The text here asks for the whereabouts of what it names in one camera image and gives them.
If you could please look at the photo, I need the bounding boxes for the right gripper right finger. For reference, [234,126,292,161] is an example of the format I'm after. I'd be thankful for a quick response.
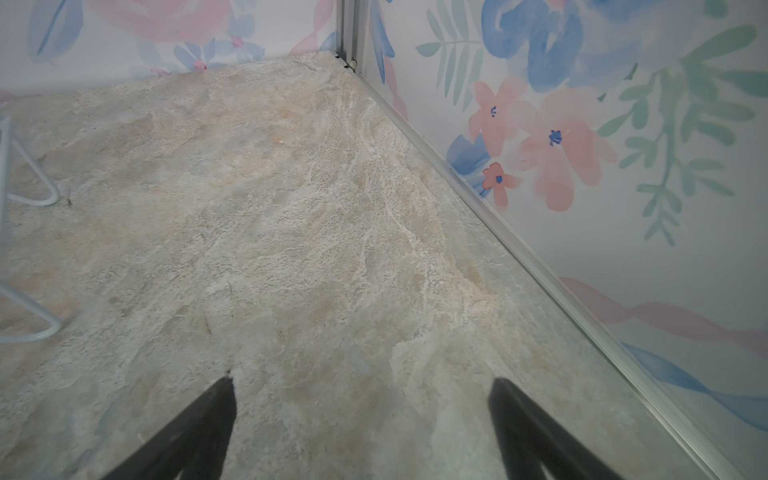
[487,377,621,480]

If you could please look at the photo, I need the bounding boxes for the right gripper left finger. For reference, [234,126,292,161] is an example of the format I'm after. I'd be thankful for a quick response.
[105,376,237,479]

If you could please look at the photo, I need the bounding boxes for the right corner aluminium post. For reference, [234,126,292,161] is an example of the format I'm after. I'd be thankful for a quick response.
[335,0,360,72]

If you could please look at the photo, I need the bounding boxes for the white wire dish rack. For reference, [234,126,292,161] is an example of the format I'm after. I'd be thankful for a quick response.
[1,116,64,345]

